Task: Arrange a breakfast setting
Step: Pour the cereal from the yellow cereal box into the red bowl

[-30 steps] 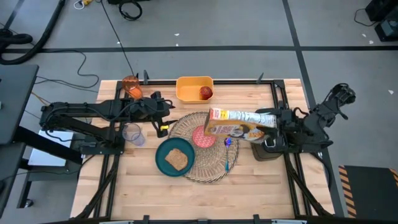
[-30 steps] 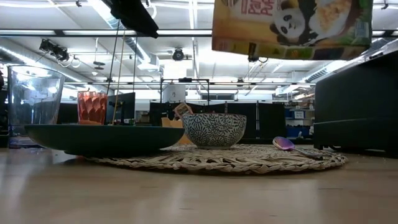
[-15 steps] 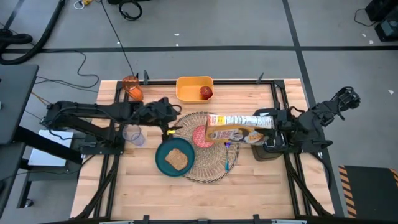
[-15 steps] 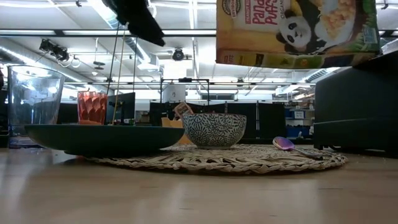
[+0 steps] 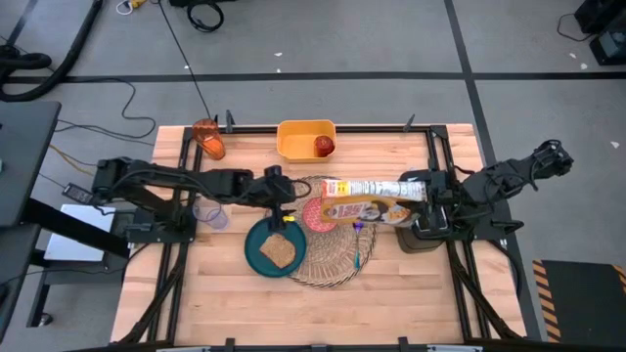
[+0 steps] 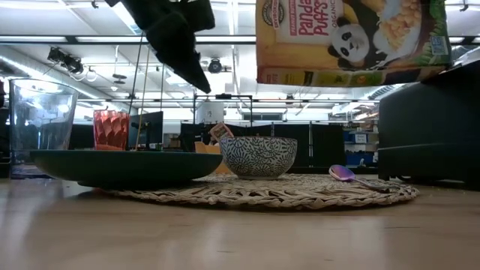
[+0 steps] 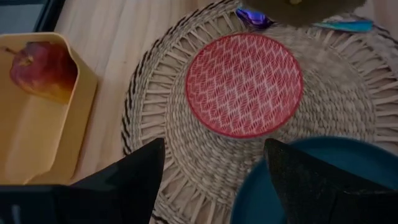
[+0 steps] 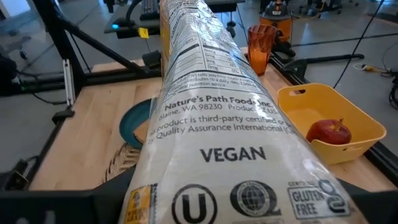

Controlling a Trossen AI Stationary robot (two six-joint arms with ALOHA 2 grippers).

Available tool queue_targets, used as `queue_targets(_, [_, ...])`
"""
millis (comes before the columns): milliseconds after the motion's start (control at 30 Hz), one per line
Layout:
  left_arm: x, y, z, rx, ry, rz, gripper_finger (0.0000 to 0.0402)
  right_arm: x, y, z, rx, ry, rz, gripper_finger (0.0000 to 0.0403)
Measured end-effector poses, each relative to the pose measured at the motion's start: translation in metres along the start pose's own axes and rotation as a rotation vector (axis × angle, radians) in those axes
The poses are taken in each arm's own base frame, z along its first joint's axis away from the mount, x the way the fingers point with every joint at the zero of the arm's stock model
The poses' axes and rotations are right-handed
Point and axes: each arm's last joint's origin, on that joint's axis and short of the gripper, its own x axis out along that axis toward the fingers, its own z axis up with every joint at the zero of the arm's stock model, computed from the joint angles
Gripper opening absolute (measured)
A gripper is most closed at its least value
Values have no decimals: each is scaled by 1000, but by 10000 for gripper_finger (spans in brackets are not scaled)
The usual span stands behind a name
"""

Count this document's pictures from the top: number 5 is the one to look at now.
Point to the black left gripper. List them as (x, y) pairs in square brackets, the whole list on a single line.
[(274, 193)]

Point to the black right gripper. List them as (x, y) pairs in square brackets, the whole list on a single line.
[(442, 203)]

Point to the round woven wicker placemat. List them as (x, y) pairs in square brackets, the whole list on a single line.
[(332, 259)]

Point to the black toaster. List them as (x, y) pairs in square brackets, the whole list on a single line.
[(406, 242)]

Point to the clear plastic cup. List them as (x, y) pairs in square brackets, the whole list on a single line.
[(209, 211)]

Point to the teal round plate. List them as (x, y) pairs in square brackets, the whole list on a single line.
[(254, 254)]

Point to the yellow cereal box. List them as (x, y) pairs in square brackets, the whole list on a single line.
[(371, 210)]

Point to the black aluminium table frame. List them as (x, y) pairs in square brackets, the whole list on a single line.
[(362, 129)]

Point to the black office desk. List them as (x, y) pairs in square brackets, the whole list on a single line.
[(24, 161)]

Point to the red apple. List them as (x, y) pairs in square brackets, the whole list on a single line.
[(324, 145)]

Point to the brown bread slice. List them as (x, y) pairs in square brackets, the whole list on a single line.
[(278, 250)]

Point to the red bowl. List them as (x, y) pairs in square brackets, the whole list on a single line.
[(313, 217)]

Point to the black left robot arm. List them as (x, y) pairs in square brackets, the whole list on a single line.
[(171, 178)]

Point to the black yellow striped mat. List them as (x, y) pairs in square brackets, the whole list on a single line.
[(582, 303)]

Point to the black power adapter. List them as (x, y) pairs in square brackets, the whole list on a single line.
[(77, 193)]

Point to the yellow plastic bin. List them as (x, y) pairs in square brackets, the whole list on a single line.
[(298, 146)]

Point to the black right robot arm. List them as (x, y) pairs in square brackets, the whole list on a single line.
[(494, 183)]

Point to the orange plastic cup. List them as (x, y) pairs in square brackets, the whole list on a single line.
[(209, 139)]

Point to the white flat board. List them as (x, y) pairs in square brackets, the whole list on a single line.
[(78, 234)]

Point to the teal and purple spoon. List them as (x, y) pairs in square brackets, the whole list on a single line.
[(358, 249)]

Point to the black equipment cases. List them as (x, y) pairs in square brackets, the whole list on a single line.
[(606, 29)]

